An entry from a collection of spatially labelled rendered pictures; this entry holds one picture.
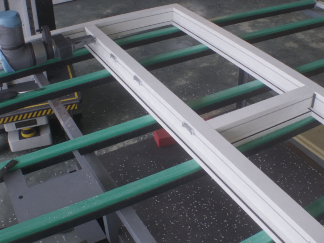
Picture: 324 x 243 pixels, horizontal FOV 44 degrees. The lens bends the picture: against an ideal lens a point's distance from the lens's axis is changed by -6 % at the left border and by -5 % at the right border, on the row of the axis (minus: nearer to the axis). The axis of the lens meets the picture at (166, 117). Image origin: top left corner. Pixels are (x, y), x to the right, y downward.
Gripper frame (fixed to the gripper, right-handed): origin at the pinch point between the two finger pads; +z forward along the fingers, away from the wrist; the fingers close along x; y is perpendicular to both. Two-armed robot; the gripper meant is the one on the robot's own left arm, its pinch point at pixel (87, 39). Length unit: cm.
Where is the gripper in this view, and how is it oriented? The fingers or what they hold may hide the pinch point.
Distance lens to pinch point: 161.8
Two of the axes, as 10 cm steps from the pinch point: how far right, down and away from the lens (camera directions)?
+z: 8.7, -2.9, 4.0
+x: 5.0, 4.8, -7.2
